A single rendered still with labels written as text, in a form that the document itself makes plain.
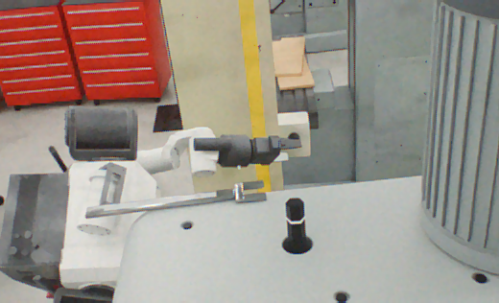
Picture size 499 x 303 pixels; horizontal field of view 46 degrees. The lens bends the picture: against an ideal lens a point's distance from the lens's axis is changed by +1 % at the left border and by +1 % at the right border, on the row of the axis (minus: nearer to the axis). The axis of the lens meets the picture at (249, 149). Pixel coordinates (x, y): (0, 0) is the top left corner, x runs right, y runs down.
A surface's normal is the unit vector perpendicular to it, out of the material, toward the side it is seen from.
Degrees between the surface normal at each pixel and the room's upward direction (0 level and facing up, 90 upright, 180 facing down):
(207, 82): 90
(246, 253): 0
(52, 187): 35
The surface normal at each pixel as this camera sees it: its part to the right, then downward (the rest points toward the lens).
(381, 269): -0.10, -0.86
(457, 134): -0.88, 0.31
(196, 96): 0.05, 0.51
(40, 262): 0.03, -0.43
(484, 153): -0.70, 0.42
